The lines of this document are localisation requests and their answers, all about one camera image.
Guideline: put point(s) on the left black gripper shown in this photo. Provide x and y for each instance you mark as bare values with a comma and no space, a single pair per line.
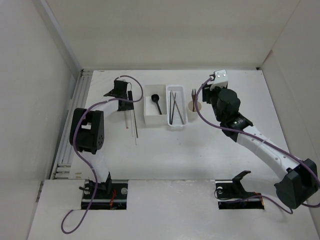
128,106

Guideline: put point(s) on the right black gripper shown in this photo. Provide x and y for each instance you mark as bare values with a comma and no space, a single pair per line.
206,93

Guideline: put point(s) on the brown wooden fork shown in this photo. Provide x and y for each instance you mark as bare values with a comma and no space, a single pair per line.
193,96

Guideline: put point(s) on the beige plastic spoon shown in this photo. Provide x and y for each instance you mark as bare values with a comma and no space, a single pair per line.
126,119

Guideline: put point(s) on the black chopstick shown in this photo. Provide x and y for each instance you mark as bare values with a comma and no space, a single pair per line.
173,108
170,107

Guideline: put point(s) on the black plastic spoon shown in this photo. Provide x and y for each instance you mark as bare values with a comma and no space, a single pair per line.
155,99

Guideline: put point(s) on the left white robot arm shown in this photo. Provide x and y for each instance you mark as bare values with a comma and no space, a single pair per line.
91,140

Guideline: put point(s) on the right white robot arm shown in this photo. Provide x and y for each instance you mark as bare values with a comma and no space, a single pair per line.
298,178

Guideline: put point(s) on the white paper cup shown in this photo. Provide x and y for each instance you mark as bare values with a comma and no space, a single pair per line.
192,114

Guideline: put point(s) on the silver metal chopstick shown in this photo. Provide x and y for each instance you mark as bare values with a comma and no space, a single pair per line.
135,124

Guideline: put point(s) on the white perforated tray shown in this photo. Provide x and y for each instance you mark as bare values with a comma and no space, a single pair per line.
180,99

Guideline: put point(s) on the white square box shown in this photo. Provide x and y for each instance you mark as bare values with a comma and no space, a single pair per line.
150,111

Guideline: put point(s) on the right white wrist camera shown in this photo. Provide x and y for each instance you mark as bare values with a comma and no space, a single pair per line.
218,79

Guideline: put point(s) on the aluminium rail frame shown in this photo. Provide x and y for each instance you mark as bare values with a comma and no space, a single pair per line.
62,161

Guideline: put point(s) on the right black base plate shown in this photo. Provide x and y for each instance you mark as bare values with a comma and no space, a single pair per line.
231,194

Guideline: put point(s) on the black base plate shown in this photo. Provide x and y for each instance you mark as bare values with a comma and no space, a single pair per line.
113,198
231,194

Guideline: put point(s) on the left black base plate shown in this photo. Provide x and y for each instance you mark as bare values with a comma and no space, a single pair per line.
113,198

